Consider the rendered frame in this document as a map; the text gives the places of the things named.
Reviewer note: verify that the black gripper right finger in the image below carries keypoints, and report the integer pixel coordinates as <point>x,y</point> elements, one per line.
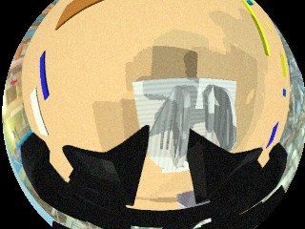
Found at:
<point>212,166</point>

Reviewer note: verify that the blue flat bar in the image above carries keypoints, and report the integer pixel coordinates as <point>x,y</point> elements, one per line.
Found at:
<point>42,64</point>

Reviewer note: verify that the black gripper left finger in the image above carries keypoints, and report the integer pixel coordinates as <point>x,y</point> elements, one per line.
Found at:
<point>121,165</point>

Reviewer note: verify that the orange flat plate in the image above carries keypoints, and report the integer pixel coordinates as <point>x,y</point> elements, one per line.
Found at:
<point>74,8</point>

